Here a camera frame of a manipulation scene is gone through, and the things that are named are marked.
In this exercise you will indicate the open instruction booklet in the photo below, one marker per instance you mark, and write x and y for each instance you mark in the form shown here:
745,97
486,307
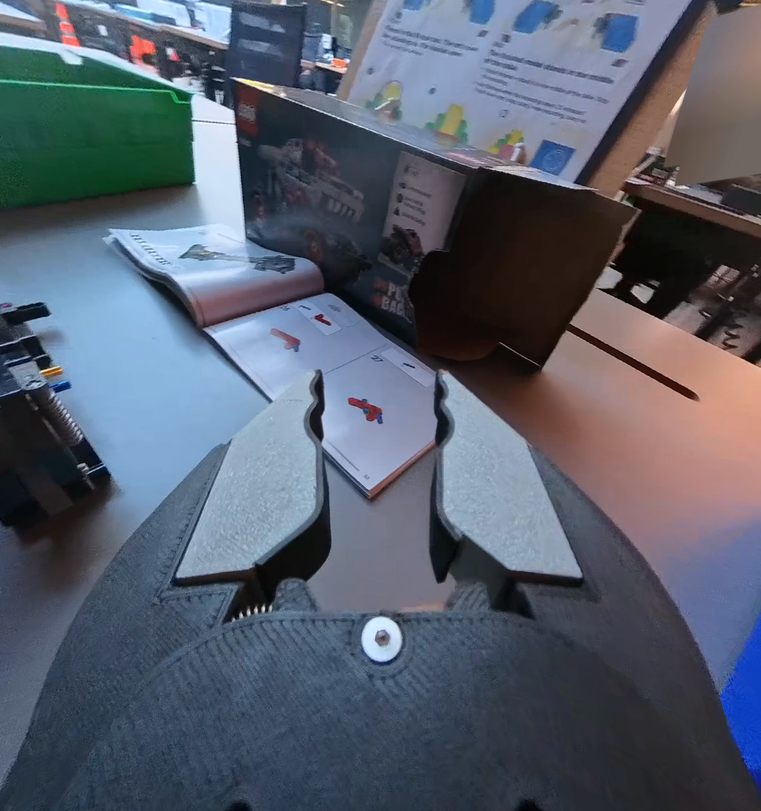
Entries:
253,336

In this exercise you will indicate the brown sheet backing board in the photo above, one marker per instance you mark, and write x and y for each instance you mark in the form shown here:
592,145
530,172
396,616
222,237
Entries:
646,127

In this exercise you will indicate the black display panel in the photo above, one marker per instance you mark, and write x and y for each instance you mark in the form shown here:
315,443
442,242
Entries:
266,38

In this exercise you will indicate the blue plastic bin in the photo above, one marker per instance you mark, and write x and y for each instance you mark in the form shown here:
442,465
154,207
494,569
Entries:
757,697

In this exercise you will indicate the green plastic bin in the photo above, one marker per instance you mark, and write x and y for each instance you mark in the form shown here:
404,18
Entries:
70,139

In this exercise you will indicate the dark lego set box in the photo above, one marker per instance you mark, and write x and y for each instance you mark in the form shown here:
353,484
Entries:
329,190

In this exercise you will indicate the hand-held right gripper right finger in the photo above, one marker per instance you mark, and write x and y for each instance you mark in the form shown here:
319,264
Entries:
501,500

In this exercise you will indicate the black lego model assembly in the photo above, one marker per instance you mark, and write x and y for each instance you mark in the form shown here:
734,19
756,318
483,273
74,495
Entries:
19,431

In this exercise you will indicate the printed instruction sheet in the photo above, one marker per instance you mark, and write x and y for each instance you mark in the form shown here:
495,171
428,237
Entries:
545,76

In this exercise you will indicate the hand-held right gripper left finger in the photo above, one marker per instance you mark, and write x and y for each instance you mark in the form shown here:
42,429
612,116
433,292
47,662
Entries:
253,500

